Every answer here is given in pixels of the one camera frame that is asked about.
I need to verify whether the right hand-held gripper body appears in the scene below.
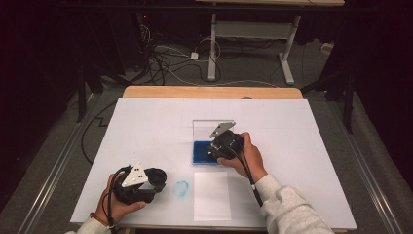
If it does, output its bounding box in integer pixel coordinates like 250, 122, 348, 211
208, 121, 246, 161

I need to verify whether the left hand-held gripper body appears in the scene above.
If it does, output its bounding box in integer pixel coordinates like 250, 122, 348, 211
111, 161, 157, 206

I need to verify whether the person's right hand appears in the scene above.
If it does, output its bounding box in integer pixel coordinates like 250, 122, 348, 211
216, 131, 269, 184

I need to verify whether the person's left hand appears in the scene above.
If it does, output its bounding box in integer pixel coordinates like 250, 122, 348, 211
95, 172, 147, 225

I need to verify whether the large white board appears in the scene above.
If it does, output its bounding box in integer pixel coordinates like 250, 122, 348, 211
70, 97, 358, 231

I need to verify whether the wooden table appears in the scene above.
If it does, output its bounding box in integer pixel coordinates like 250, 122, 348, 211
121, 85, 349, 234

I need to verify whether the white paper sheet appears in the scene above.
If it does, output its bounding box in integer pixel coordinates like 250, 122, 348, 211
193, 171, 233, 222

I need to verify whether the black stand leg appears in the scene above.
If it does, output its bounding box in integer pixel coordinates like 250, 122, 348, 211
301, 71, 357, 135
76, 62, 88, 124

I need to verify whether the white floor socket box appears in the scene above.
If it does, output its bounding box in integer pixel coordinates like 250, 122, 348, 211
320, 42, 335, 55

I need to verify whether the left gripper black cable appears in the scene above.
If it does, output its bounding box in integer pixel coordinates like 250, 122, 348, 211
101, 165, 126, 234

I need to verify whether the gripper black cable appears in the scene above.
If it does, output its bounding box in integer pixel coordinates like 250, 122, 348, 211
227, 145, 265, 208
101, 165, 126, 234

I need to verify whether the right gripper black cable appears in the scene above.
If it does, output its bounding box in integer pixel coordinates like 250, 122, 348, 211
227, 145, 265, 208

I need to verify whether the red wrist bracelet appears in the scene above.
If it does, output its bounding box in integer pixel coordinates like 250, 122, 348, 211
89, 212, 110, 228

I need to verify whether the long black floor cable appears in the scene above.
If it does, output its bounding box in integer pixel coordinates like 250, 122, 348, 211
80, 99, 119, 165

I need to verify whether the white floor cable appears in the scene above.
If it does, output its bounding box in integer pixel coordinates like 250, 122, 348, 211
164, 66, 281, 89

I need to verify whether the metal floor rail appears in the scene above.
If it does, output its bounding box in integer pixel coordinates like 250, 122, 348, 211
18, 92, 100, 234
327, 97, 405, 234

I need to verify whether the tangle of black floor cables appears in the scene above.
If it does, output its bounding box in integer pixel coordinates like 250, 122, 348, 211
134, 19, 225, 86

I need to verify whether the white metal desk frame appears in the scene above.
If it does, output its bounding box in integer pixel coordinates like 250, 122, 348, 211
194, 0, 346, 86

